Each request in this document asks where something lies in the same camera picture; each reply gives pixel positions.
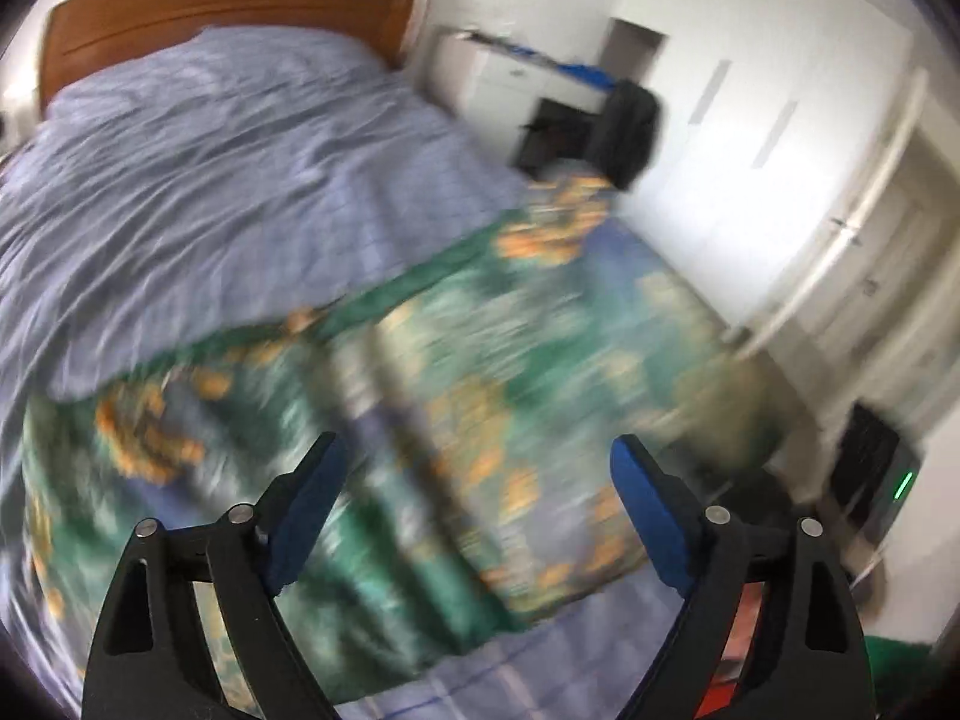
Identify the orange cloth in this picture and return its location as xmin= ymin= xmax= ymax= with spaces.
xmin=694 ymin=585 xmax=766 ymax=720

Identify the green cloth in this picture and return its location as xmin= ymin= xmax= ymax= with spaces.
xmin=862 ymin=634 xmax=938 ymax=720

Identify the white wardrobe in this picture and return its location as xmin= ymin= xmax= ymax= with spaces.
xmin=600 ymin=0 xmax=916 ymax=331

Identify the black device with green light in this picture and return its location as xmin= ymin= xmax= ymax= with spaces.
xmin=825 ymin=401 xmax=923 ymax=541

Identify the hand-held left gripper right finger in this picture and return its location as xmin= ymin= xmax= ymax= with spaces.
xmin=609 ymin=435 xmax=875 ymax=720

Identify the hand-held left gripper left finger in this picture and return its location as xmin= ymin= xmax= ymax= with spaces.
xmin=81 ymin=431 xmax=347 ymax=720

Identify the blue checked bedsheet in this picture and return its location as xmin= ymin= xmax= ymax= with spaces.
xmin=0 ymin=26 xmax=721 ymax=720

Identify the white desk with drawer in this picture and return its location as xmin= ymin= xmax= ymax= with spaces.
xmin=439 ymin=26 xmax=608 ymax=117

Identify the green cloud print jacket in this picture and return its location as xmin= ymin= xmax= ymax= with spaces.
xmin=22 ymin=172 xmax=751 ymax=702

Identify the white door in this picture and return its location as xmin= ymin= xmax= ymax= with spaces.
xmin=750 ymin=67 xmax=950 ymax=421

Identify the wooden headboard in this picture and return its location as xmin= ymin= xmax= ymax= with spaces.
xmin=37 ymin=0 xmax=432 ymax=117

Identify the blue object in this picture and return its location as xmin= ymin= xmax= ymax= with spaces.
xmin=517 ymin=49 xmax=616 ymax=91

